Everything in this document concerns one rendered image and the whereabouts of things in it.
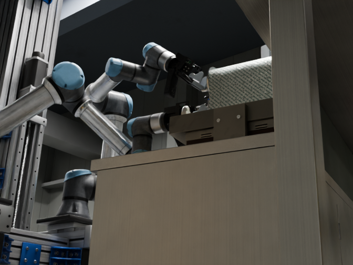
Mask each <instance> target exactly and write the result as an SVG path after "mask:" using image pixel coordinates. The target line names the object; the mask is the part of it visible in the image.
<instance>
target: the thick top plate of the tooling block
mask: <svg viewBox="0 0 353 265"><path fill-rule="evenodd" d="M245 104H246V105H247V122H248V123H249V122H253V121H259V120H265V119H271V118H274V111H273V98H268V99H262V100H257V101H251V102H247V103H245ZM211 128H214V109H209V110H204V111H198V112H194V113H189V114H183V115H178V116H172V117H170V123H169V135H171V136H172V137H174V138H175V139H177V140H178V141H180V142H181V143H183V144H184V145H186V141H185V134H186V133H189V132H193V131H199V130H205V129H211Z"/></svg>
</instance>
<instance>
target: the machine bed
mask: <svg viewBox="0 0 353 265"><path fill-rule="evenodd" d="M274 145H275V137H274V132H268V133H263V134H257V135H250V136H243V137H236V138H230V139H223V140H216V141H209V142H203V143H199V144H192V145H185V146H178V147H172V148H165V149H158V150H152V151H145V152H138V153H134V154H127V155H121V156H114V157H107V158H100V159H94V160H91V166H90V171H91V172H93V173H95V174H97V171H98V170H105V169H113V168H120V167H127V166H135V165H143V164H150V163H154V162H162V161H169V160H177V159H184V158H191V157H198V156H206V155H213V154H221V153H225V152H233V151H240V150H248V149H255V148H262V147H269V146H274ZM325 179H326V182H327V183H328V184H329V185H330V186H331V188H332V189H333V190H334V191H335V192H336V193H337V194H338V195H339V196H340V198H341V199H342V200H343V201H344V202H345V203H346V204H347V205H348V206H349V207H350V208H351V209H352V210H353V201H352V200H351V199H350V198H349V197H348V196H347V195H346V194H345V192H344V191H343V190H342V189H341V188H340V187H339V186H338V184H337V183H336V182H335V181H334V180H333V178H332V177H331V176H330V175H329V174H328V173H327V172H326V170H325Z"/></svg>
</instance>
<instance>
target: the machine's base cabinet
mask: <svg viewBox="0 0 353 265"><path fill-rule="evenodd" d="M326 192H327V206H328V219H329V233H330V246H331V259H332V265H353V210H352V209H351V208H350V207H349V206H348V205H347V204H346V203H345V202H344V201H343V200H342V199H341V198H340V196H339V195H338V194H337V193H336V192H335V191H334V190H333V189H332V188H331V186H330V185H329V184H328V183H327V182H326ZM88 265H279V243H278V216H277V190H276V163H275V146H269V147H262V148H255V149H248V150H240V151H233V152H225V153H221V154H213V155H206V156H198V157H191V158H184V159H177V160H169V161H162V162H154V163H150V164H143V165H135V166H127V167H120V168H113V169H105V170H98V171H97V181H96V192H95V202H94V212H93V219H92V230H91V240H90V250H89V261H88Z"/></svg>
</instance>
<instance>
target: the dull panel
mask: <svg viewBox="0 0 353 265"><path fill-rule="evenodd" d="M320 117H321V131H322V139H323V152H324V165H325V170H326V172H327V173H328V174H329V175H330V176H331V177H332V178H333V180H334V181H335V182H336V183H337V184H338V186H339V187H340V188H341V189H342V190H343V191H344V192H345V194H346V195H347V196H348V197H349V198H350V199H351V200H352V201H353V154H352V152H351V151H350V149H349V148H348V146H347V145H346V143H345V142H344V140H343V139H342V137H341V135H340V134H339V132H338V131H337V129H336V128H335V126H334V125H333V123H332V122H331V120H330V119H329V117H328V116H327V114H326V112H325V111H324V109H323V108H322V106H321V105H320Z"/></svg>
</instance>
